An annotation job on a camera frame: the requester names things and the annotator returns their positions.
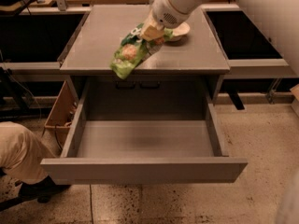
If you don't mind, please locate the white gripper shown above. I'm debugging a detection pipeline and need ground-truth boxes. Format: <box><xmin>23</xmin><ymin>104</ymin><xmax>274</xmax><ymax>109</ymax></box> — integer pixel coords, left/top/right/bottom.
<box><xmin>140</xmin><ymin>0</ymin><xmax>181</xmax><ymax>41</ymax></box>

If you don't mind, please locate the grey counter cabinet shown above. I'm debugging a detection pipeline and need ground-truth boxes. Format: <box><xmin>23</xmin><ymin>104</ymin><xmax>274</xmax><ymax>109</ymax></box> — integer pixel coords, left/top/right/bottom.
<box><xmin>62</xmin><ymin>6</ymin><xmax>229</xmax><ymax>121</ymax></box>

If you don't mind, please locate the white paper bowl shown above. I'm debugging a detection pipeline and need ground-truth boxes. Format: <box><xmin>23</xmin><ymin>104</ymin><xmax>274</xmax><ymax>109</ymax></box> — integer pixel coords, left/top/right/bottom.
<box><xmin>169</xmin><ymin>22</ymin><xmax>190</xmax><ymax>42</ymax></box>

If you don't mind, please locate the brown cardboard box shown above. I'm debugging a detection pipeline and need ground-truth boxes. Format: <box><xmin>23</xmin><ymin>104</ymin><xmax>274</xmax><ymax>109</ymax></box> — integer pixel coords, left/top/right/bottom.
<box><xmin>44</xmin><ymin>81</ymin><xmax>77</xmax><ymax>147</ymax></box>

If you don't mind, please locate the grey open top drawer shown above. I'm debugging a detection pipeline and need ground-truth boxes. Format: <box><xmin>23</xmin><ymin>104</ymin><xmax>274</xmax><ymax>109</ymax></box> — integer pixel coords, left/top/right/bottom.
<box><xmin>42</xmin><ymin>78</ymin><xmax>248</xmax><ymax>184</ymax></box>

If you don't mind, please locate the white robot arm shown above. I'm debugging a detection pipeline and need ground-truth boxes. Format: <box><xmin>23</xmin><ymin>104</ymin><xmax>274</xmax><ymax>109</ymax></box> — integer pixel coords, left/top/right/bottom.
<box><xmin>141</xmin><ymin>0</ymin><xmax>299</xmax><ymax>74</ymax></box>

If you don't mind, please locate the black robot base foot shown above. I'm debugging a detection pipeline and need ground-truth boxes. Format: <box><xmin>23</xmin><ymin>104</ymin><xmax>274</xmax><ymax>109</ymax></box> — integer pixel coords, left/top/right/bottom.
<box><xmin>0</xmin><ymin>176</ymin><xmax>69</xmax><ymax>211</ymax></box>

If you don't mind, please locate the green rice chip bag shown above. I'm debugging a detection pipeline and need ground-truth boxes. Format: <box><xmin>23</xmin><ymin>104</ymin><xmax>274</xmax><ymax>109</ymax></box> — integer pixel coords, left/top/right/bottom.
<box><xmin>110</xmin><ymin>23</ymin><xmax>173</xmax><ymax>79</ymax></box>

